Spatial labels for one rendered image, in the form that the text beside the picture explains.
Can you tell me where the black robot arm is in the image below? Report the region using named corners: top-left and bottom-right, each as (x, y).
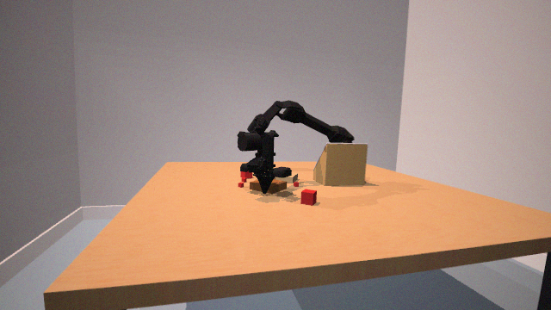
top-left (237, 101), bottom-right (355, 174)

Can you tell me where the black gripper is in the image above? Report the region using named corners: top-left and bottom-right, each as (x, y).
top-left (240, 150), bottom-right (292, 194)

